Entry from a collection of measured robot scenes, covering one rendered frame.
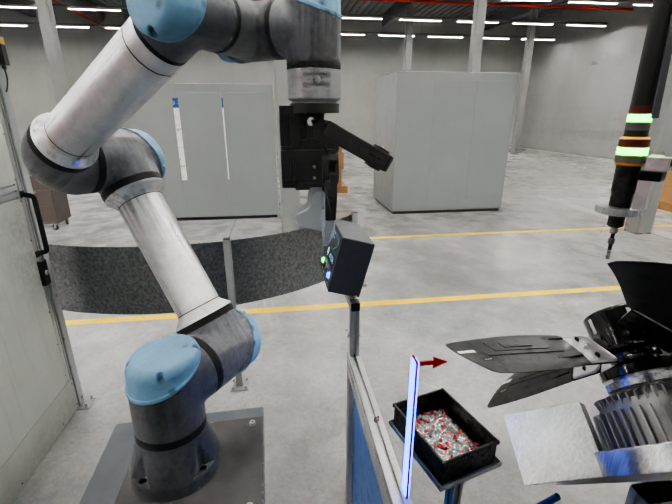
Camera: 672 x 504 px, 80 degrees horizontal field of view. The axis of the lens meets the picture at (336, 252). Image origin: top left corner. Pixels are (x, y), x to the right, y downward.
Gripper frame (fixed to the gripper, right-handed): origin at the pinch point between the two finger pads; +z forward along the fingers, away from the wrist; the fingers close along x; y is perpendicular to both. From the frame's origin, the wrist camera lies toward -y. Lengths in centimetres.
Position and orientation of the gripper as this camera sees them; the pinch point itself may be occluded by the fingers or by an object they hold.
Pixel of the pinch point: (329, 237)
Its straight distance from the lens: 64.0
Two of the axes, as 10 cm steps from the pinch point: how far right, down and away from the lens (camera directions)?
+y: -9.9, 0.5, -1.3
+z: 0.0, 9.5, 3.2
